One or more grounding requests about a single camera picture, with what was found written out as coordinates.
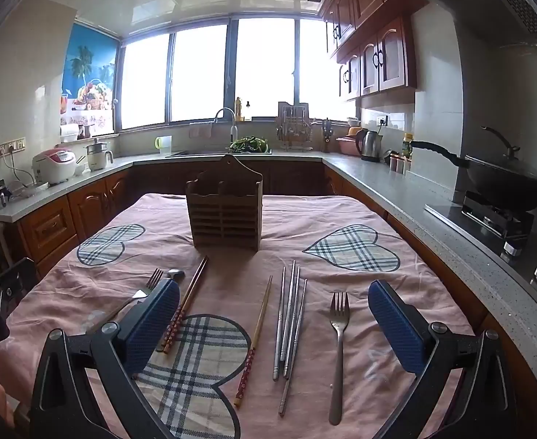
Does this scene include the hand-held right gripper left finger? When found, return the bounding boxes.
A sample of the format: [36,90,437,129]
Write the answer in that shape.
[30,278,182,439]

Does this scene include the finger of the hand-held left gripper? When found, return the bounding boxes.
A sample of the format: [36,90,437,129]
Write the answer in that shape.
[0,244,37,322]

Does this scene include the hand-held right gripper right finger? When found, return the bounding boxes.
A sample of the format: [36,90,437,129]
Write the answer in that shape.
[368,279,518,439]

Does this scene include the wooden chopstick with red end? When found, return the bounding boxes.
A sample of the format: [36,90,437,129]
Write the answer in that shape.
[165,257,209,354]
[233,275,273,409]
[161,256,206,352]

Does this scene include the metal chopstick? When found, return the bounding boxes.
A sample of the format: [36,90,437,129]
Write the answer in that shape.
[285,265,301,379]
[279,260,296,367]
[273,266,287,381]
[278,278,308,418]

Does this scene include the wooden utensil holder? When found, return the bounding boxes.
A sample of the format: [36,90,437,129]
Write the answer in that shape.
[185,154,264,252]

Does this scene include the metal fork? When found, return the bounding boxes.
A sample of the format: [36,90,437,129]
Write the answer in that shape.
[86,268,164,334]
[328,291,351,425]

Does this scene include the grey kitchen countertop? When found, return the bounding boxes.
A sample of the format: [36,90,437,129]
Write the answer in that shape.
[0,149,537,405]

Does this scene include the pink cloth with plaid hearts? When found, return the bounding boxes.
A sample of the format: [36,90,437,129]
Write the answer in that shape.
[0,192,477,439]

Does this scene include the white and red rice cooker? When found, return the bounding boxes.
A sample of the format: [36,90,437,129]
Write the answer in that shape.
[32,149,76,186]

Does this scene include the gas stove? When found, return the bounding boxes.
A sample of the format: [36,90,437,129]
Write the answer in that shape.
[426,191,537,285]

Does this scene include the white electric cooking pot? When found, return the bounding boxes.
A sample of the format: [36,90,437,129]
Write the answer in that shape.
[84,138,115,173]

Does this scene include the set of spice jars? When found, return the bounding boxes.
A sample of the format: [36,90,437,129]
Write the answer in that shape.
[389,153,411,175]

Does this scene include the kitchen sink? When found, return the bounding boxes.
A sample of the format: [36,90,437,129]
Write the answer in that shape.
[165,146,273,158]

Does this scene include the black wok with lid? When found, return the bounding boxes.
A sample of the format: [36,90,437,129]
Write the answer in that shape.
[410,125,537,214]

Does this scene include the steel electric kettle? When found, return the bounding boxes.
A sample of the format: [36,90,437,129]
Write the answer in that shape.
[355,129,385,164]

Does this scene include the pink basin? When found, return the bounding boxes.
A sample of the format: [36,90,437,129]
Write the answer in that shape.
[336,136,361,157]

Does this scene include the green vegetables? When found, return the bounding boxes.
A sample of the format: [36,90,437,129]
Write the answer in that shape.
[228,136,269,153]

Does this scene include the curved sink faucet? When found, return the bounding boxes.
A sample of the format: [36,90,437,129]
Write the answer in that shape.
[215,107,238,145]

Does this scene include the metal dish rack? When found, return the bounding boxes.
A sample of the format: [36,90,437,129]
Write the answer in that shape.
[275,102,315,152]

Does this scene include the tropical fruit poster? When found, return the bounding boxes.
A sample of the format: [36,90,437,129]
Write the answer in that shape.
[60,23,119,131]

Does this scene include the kitchen window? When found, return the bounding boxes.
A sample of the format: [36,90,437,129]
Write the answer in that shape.
[117,16,358,131]

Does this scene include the wooden upper cabinets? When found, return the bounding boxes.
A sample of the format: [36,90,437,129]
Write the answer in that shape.
[319,0,430,102]

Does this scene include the black power cable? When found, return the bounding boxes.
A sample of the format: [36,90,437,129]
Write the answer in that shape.
[2,150,38,186]

